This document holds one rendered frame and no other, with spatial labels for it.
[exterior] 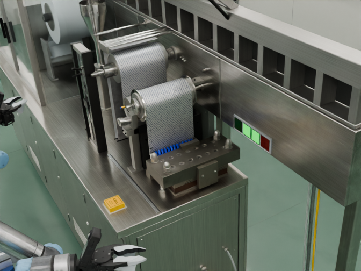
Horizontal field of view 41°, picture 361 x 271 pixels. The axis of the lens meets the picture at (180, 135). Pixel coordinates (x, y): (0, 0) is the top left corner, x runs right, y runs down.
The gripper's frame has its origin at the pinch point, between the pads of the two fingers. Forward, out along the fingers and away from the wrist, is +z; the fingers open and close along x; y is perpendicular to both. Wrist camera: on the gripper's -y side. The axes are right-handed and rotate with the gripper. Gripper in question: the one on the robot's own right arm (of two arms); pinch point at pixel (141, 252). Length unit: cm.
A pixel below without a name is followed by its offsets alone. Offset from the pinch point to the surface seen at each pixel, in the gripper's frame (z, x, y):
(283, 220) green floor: 89, -158, 103
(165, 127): 13, -87, -2
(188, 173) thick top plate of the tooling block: 20, -71, 14
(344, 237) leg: 79, -42, 34
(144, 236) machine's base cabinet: -1, -58, 35
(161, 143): 10, -87, 6
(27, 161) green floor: -100, -263, 89
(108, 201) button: -15, -68, 22
